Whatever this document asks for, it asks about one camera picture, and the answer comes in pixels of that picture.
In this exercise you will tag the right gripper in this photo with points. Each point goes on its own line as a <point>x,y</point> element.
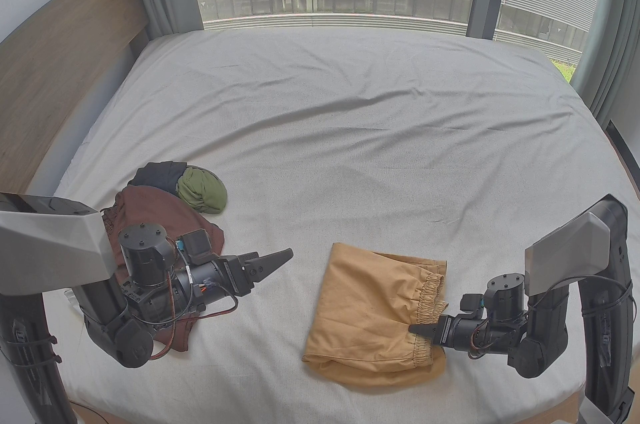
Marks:
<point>462,334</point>

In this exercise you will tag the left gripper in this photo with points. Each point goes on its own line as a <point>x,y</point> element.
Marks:
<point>225,282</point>

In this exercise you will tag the tan shorts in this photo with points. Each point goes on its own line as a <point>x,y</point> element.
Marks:
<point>365,312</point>

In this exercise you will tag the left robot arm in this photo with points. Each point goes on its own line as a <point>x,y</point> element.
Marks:
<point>50,247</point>

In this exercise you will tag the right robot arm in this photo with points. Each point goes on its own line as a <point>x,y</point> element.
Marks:
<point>570,252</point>

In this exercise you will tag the olive green garment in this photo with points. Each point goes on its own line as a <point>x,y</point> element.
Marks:
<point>200,189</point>

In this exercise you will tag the dark brown garment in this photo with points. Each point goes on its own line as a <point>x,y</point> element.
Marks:
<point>160,207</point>

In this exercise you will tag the black garment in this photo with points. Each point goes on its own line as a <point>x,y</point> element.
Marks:
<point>155,172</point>

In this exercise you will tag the bed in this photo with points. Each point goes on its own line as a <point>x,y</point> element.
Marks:
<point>350,102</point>

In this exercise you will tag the white garment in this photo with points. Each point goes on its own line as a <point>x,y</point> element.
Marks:
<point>70,294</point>

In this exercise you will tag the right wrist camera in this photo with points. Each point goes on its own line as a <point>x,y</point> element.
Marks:
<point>472,304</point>

